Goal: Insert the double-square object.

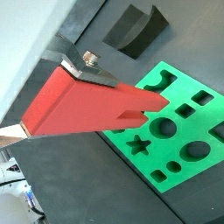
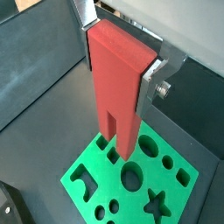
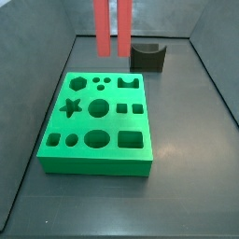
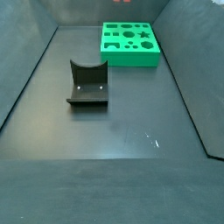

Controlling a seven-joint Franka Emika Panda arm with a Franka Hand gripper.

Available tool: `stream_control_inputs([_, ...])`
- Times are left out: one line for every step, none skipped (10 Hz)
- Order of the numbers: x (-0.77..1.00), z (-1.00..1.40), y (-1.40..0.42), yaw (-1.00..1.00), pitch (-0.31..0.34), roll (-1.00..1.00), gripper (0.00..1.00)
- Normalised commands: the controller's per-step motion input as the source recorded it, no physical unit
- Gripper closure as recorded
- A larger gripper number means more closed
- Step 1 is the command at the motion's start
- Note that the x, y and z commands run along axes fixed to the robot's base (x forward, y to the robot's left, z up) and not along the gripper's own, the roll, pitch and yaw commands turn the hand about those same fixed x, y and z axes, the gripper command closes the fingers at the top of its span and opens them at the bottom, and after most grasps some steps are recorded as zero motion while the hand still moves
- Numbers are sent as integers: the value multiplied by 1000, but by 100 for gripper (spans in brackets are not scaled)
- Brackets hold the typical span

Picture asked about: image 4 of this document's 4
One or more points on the green shape sorting block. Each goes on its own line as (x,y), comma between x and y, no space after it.
(126,44)

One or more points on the black curved holder stand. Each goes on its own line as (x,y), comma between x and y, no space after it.
(90,84)

